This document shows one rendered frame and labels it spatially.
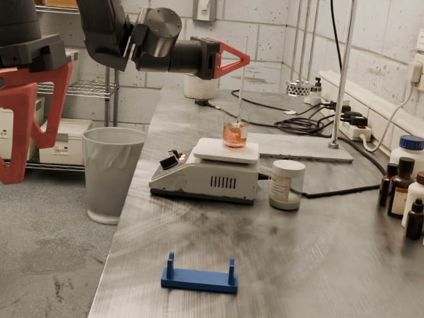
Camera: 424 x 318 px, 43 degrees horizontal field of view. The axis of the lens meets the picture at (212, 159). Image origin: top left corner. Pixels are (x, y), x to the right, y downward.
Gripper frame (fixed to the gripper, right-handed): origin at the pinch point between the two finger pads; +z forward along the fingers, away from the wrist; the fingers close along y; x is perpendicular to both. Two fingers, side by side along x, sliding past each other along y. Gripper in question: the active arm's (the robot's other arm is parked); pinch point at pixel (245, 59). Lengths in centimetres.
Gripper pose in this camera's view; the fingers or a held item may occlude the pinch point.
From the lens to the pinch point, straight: 100.3
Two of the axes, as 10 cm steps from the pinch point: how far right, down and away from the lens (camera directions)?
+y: -3.1, -3.0, 9.0
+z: 9.5, -0.1, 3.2
